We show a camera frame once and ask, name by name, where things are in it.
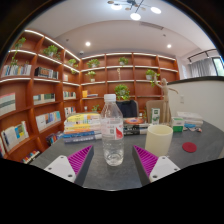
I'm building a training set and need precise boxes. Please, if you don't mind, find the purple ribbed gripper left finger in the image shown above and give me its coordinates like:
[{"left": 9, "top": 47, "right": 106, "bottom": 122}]
[{"left": 45, "top": 145, "right": 94, "bottom": 186}]

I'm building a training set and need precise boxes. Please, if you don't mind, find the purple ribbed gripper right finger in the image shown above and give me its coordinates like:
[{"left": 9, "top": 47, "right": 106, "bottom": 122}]
[{"left": 132, "top": 145, "right": 180, "bottom": 186}]

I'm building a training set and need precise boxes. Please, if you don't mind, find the clear plastic water bottle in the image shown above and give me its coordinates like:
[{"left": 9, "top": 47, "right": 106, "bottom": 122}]
[{"left": 100, "top": 94, "right": 124, "bottom": 166}]

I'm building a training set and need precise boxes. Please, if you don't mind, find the stack of colourful books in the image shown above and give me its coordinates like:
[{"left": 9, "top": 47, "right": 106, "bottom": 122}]
[{"left": 63, "top": 112, "right": 102, "bottom": 143}]

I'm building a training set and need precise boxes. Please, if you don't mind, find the red round coaster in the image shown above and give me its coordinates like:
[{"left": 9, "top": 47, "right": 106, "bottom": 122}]
[{"left": 182, "top": 142, "right": 197, "bottom": 153}]

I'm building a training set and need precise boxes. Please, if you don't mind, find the stack of dark books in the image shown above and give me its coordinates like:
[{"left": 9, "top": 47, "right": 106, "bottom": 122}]
[{"left": 123, "top": 117, "right": 149, "bottom": 135}]

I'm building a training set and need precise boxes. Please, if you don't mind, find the green white small box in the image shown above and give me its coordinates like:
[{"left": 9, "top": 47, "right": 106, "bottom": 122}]
[{"left": 171, "top": 117, "right": 185, "bottom": 132}]

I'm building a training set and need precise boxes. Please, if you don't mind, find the green white carton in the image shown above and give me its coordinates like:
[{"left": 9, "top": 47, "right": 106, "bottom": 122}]
[{"left": 151, "top": 108, "right": 160, "bottom": 125}]

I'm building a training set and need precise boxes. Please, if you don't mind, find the dark office chair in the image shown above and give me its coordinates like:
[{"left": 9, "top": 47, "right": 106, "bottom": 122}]
[{"left": 116, "top": 100, "right": 138, "bottom": 118}]

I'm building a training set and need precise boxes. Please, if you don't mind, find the wooden artist mannequin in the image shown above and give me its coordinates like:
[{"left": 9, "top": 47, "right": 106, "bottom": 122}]
[{"left": 154, "top": 78, "right": 178, "bottom": 123}]

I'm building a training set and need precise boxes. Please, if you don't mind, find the potted green plant centre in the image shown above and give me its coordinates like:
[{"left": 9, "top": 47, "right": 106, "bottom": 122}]
[{"left": 114, "top": 84, "right": 130, "bottom": 100}]

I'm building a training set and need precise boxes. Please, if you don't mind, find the grey window curtain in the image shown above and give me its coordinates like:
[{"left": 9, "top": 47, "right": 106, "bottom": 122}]
[{"left": 190, "top": 58, "right": 216, "bottom": 78}]

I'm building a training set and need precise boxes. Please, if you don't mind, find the ceiling chandelier lamp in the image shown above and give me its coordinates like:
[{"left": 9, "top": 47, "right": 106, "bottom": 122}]
[{"left": 107, "top": 0, "right": 162, "bottom": 21}]

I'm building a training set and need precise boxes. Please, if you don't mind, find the wooden wall bookshelf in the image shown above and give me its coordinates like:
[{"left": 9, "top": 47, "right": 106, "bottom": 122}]
[{"left": 0, "top": 29, "right": 179, "bottom": 162}]

